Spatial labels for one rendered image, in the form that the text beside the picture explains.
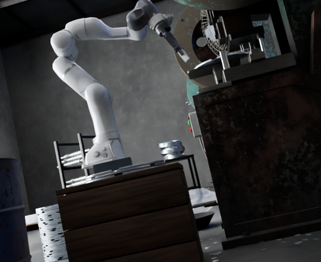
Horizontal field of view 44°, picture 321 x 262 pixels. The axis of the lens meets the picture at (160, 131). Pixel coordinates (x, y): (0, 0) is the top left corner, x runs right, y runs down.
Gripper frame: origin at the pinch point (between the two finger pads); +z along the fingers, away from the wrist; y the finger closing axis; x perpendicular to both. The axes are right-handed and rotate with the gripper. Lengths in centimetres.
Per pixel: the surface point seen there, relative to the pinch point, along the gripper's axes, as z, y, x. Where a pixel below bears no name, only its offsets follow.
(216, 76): 21.5, 6.2, 7.2
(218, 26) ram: 3.1, 4.1, 22.0
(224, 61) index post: 22.5, 18.5, 15.4
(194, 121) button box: 26.2, -12.9, -20.0
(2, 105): -406, -463, -469
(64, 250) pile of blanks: 38, 3, -122
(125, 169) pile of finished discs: 46, 73, -25
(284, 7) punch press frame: 20, 9, 48
